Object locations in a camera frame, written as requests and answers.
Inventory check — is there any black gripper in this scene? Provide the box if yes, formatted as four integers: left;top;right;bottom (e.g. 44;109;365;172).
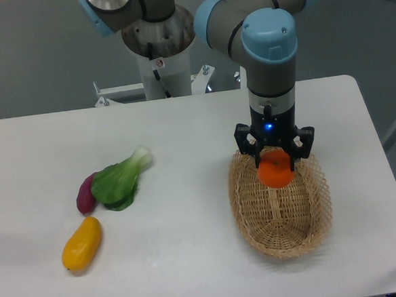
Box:
234;105;315;172

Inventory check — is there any orange fruit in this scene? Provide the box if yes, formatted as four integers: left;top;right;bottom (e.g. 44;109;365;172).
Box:
257;150;294;189

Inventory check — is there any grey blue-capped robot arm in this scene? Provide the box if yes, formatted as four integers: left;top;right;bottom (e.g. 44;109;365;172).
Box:
78;0;317;165

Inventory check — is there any woven wicker basket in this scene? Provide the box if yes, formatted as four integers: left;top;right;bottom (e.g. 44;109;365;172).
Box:
228;151;332;259

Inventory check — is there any green bok choy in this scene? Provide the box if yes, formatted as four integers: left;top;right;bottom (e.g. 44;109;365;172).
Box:
91;146;153;212

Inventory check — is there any purple sweet potato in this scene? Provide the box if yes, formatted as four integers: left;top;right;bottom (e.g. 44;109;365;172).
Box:
76;173;96;215

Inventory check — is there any yellow mango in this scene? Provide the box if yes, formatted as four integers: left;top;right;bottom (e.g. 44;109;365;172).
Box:
62;216;102;273

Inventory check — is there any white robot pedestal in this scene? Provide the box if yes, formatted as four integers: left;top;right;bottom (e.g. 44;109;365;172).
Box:
87;1;250;108

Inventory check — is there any black cable on pedestal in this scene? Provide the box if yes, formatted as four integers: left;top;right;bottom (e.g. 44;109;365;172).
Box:
146;41;174;100

